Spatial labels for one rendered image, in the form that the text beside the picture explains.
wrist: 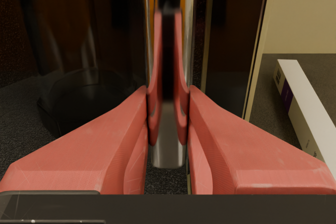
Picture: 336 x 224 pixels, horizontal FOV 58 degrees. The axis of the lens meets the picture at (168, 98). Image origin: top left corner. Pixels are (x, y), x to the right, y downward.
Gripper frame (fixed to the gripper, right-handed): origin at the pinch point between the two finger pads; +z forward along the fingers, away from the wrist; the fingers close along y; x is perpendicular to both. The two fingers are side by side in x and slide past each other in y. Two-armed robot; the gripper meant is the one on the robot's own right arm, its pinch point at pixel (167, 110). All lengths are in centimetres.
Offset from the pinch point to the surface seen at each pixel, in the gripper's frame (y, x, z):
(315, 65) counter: -28, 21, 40
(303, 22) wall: -27, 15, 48
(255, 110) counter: -13.2, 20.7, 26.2
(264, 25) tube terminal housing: -5.0, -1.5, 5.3
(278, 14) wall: -22, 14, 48
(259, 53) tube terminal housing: -5.1, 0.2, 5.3
